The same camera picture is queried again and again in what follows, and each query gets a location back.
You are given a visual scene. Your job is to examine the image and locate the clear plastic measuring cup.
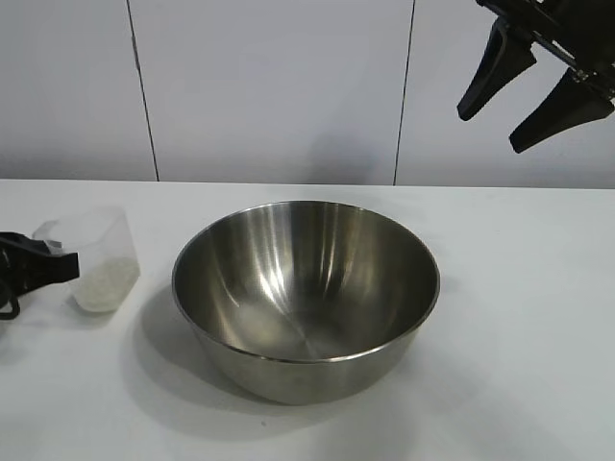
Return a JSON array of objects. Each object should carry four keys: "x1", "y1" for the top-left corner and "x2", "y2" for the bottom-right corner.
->
[{"x1": 32, "y1": 206, "x2": 141, "y2": 314}]

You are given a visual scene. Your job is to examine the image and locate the stainless steel mixing bowl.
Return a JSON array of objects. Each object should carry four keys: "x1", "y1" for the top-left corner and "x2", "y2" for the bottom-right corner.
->
[{"x1": 171, "y1": 200, "x2": 442, "y2": 405}]

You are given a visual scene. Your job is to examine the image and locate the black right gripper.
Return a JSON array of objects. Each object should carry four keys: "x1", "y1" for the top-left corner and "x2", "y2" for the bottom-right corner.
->
[{"x1": 455, "y1": 0, "x2": 615, "y2": 154}]

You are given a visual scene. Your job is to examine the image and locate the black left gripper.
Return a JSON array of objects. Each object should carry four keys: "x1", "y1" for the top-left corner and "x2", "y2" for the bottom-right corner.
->
[{"x1": 0, "y1": 231, "x2": 81, "y2": 321}]

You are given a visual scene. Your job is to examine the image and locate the white rice grains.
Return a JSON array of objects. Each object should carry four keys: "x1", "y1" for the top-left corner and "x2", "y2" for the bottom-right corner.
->
[{"x1": 71, "y1": 256, "x2": 140, "y2": 313}]

